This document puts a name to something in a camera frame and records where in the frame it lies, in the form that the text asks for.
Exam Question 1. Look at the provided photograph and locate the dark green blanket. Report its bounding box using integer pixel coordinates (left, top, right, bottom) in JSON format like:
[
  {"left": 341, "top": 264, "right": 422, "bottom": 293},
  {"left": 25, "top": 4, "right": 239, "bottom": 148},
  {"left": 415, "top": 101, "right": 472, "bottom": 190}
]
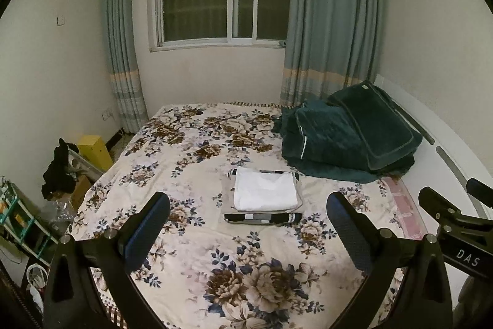
[{"left": 271, "top": 100, "right": 417, "bottom": 184}]

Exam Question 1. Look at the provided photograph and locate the yellow box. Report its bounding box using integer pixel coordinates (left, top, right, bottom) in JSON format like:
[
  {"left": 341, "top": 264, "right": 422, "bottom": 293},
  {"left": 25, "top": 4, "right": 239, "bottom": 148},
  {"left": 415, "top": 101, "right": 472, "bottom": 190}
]
[{"left": 78, "top": 135, "right": 114, "bottom": 171}]

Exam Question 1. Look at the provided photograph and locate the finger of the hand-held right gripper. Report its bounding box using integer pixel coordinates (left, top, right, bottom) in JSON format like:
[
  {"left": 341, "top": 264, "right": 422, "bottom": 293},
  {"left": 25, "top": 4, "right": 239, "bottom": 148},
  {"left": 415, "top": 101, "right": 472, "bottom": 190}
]
[
  {"left": 466, "top": 178, "right": 493, "bottom": 199},
  {"left": 418, "top": 186, "right": 465, "bottom": 224}
]

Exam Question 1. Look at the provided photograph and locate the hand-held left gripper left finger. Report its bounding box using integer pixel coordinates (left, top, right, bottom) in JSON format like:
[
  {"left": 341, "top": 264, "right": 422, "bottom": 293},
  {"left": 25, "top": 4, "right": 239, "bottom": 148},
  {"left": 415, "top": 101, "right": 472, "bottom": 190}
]
[{"left": 42, "top": 191, "right": 171, "bottom": 329}]

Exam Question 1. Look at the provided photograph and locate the beige folded shirt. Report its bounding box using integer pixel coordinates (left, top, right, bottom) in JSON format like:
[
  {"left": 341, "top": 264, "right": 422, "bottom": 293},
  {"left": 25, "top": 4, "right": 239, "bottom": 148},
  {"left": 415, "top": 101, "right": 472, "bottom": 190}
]
[{"left": 220, "top": 175, "right": 303, "bottom": 216}]

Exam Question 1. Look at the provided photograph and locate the grey metal frame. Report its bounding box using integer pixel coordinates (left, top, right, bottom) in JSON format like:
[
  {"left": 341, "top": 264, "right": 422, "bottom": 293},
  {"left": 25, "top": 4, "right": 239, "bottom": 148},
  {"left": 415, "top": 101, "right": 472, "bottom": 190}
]
[{"left": 67, "top": 152, "right": 104, "bottom": 177}]

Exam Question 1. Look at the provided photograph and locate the white T-shirt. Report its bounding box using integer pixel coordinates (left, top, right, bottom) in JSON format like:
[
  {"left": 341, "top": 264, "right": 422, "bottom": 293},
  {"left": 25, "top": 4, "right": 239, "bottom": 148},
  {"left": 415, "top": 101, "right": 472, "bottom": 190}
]
[{"left": 234, "top": 167, "right": 303, "bottom": 212}]

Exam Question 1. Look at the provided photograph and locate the white cable coil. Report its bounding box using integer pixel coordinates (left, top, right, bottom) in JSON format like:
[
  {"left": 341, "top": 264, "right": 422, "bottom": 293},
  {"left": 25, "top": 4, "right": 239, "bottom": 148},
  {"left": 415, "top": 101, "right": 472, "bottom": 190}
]
[{"left": 26, "top": 263, "right": 49, "bottom": 314}]

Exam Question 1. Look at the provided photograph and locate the wide blue-grey curtain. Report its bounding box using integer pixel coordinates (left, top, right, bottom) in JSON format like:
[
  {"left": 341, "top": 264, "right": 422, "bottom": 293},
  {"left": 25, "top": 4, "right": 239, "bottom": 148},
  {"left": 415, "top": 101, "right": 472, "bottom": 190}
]
[{"left": 280, "top": 0, "right": 386, "bottom": 108}]

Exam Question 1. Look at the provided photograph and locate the white headboard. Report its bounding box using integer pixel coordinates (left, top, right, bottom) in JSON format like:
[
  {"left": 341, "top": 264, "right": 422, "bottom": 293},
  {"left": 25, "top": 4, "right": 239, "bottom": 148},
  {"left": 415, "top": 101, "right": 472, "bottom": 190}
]
[{"left": 375, "top": 75, "right": 493, "bottom": 276}]

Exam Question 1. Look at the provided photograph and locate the green shelf rack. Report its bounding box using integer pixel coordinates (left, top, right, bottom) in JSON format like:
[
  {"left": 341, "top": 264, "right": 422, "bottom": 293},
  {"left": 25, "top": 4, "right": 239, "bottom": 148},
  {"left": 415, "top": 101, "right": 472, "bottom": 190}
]
[{"left": 0, "top": 180, "right": 55, "bottom": 260}]

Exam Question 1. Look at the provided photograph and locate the clear plastic bag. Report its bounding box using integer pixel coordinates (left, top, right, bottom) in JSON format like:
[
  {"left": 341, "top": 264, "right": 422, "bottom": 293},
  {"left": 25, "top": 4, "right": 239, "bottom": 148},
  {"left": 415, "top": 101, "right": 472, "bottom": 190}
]
[{"left": 39, "top": 198, "right": 78, "bottom": 233}]

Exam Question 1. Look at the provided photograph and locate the pink checkered sheet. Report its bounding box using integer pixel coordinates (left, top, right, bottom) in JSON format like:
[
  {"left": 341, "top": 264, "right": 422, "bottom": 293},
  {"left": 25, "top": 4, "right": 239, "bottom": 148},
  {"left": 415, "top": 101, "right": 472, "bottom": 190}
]
[{"left": 379, "top": 177, "right": 428, "bottom": 241}]

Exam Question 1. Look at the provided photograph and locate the narrow blue-grey curtain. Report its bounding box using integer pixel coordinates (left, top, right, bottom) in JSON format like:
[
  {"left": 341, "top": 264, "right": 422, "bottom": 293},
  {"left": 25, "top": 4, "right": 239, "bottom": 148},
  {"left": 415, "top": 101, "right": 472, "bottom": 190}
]
[{"left": 102, "top": 0, "right": 149, "bottom": 133}]

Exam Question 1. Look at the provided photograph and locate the black cloth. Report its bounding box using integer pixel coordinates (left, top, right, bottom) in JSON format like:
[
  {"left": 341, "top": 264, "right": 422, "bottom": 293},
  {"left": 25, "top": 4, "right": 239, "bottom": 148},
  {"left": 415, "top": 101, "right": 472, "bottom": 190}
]
[{"left": 42, "top": 138, "right": 79, "bottom": 200}]

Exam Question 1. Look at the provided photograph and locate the cardboard box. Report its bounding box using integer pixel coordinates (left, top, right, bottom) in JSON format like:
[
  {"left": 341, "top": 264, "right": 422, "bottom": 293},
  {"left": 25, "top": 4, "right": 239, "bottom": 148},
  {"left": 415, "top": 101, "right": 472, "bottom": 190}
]
[{"left": 69, "top": 175, "right": 92, "bottom": 210}]

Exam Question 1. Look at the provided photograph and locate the floral bed sheet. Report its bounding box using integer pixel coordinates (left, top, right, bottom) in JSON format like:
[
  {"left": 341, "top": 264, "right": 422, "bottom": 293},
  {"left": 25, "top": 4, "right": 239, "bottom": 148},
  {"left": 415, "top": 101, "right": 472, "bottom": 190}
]
[{"left": 63, "top": 101, "right": 409, "bottom": 329}]

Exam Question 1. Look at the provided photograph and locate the dark green pillow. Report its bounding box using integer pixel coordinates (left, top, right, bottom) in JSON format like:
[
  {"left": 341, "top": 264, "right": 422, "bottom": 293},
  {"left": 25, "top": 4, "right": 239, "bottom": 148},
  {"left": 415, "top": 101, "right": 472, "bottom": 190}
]
[{"left": 327, "top": 80, "right": 423, "bottom": 171}]

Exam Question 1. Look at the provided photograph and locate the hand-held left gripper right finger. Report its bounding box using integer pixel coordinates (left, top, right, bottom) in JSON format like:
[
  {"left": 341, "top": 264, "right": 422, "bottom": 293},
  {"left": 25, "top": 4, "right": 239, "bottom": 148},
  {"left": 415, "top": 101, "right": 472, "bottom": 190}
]
[{"left": 326, "top": 191, "right": 453, "bottom": 329}]

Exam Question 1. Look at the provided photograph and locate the black white striped folded garment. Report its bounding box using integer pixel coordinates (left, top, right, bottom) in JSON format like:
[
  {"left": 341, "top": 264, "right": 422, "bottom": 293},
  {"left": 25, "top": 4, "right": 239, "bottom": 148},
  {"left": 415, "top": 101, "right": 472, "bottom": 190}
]
[{"left": 223, "top": 169, "right": 304, "bottom": 225}]

